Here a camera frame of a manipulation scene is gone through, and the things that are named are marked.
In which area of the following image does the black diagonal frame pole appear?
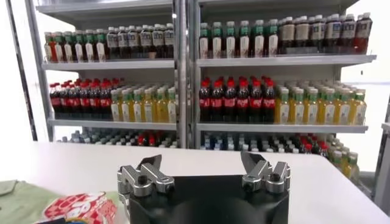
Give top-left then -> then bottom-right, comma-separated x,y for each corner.
5,0 -> 38,142

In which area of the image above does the red drink bottle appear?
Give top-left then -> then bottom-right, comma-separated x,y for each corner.
355,12 -> 373,55

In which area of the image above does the yellow and blue cable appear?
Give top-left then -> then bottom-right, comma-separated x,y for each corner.
65,217 -> 90,224

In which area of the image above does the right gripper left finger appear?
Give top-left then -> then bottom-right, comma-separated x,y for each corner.
116,154 -> 176,198

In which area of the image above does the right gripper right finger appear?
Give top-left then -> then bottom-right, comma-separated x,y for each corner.
239,150 -> 292,195

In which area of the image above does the green cap tea bottle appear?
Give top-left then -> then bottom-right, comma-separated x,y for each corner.
84,29 -> 95,63
267,19 -> 279,57
225,21 -> 237,58
54,31 -> 65,63
253,19 -> 265,58
44,32 -> 55,63
239,20 -> 250,58
199,23 -> 210,60
63,31 -> 75,63
211,22 -> 223,59
74,30 -> 85,63
94,29 -> 107,63

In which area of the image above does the dark bottle blue white label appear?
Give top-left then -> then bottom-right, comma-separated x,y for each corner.
152,24 -> 165,59
325,13 -> 341,55
117,26 -> 129,60
341,13 -> 356,55
106,27 -> 119,60
310,15 -> 324,54
127,26 -> 140,60
163,23 -> 175,59
140,25 -> 152,59

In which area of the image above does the green t-shirt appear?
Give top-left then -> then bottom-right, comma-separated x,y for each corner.
0,179 -> 122,224

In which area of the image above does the dark bottle beige label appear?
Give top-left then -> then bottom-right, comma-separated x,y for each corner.
295,16 -> 310,55
280,17 -> 296,55

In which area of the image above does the grey metal shelf unit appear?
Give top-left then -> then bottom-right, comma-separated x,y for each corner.
24,0 -> 188,150
187,0 -> 378,152

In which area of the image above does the yellow juice bottle green label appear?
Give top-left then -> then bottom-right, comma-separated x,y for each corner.
143,88 -> 155,123
321,88 -> 336,125
350,91 -> 368,125
336,89 -> 352,125
166,87 -> 177,124
110,90 -> 121,122
330,150 -> 344,171
305,88 -> 320,125
275,88 -> 290,124
291,88 -> 305,125
132,89 -> 143,123
121,89 -> 132,122
155,88 -> 168,124
344,152 -> 360,179

